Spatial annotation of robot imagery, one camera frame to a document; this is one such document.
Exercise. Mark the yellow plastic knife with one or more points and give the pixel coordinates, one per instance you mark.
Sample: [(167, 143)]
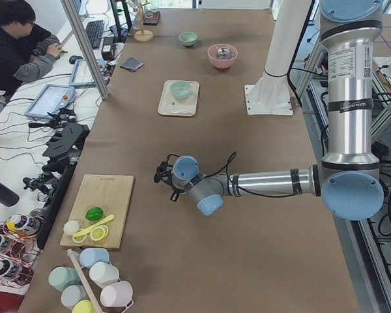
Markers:
[(89, 229)]

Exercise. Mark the seated person in black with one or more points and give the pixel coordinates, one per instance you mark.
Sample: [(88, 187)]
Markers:
[(27, 51)]

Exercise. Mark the green bowl near arm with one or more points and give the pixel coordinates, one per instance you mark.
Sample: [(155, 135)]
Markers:
[(188, 38)]

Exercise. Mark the green bowl on tray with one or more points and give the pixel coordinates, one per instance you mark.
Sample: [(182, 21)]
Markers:
[(180, 89)]

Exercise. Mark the white cup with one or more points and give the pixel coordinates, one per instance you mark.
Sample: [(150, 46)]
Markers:
[(104, 274)]

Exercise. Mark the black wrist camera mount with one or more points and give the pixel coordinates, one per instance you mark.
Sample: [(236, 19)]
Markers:
[(164, 173)]

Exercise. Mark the grey folded cloth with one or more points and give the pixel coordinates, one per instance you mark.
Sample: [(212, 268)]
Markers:
[(132, 64)]

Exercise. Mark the wooden cutting board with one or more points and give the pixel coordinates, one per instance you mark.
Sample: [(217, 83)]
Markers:
[(100, 207)]

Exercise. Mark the blue cup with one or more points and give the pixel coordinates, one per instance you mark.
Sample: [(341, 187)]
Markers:
[(90, 256)]

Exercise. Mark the black water bottle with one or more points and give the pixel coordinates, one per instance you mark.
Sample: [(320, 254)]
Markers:
[(1, 192)]

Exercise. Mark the white garlic bulb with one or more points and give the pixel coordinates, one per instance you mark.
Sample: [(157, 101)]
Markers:
[(71, 227)]

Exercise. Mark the teach pendant tablet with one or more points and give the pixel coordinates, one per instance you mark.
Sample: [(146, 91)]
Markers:
[(49, 101), (81, 75)]

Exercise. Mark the black keyboard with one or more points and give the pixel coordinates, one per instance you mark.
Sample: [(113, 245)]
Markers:
[(94, 30)]

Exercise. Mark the grey cup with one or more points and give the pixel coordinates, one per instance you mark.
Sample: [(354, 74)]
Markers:
[(71, 295)]

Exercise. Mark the pink bowl with ice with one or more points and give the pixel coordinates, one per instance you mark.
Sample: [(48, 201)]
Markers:
[(222, 63)]

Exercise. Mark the lemon slice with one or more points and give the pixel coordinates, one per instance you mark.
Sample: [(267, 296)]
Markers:
[(79, 239), (99, 233)]

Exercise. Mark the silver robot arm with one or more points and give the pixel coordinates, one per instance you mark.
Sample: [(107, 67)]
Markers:
[(347, 179)]

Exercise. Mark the metal ice scoop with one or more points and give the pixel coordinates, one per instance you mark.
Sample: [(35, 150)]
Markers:
[(222, 52)]

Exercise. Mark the green lime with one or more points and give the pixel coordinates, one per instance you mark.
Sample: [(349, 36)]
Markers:
[(94, 214)]

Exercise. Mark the green cup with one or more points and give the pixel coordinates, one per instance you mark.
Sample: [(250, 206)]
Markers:
[(62, 277)]

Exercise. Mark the pink cup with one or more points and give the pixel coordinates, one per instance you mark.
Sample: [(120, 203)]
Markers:
[(119, 294)]

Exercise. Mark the wooden cup tree stand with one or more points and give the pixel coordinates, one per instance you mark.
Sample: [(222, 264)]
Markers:
[(141, 35)]

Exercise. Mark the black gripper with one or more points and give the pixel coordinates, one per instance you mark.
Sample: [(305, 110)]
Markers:
[(174, 188)]

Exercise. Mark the aluminium frame post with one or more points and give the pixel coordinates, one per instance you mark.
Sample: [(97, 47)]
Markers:
[(85, 46)]

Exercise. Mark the yellow cup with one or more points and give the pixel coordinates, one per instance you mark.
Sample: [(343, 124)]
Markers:
[(84, 306)]

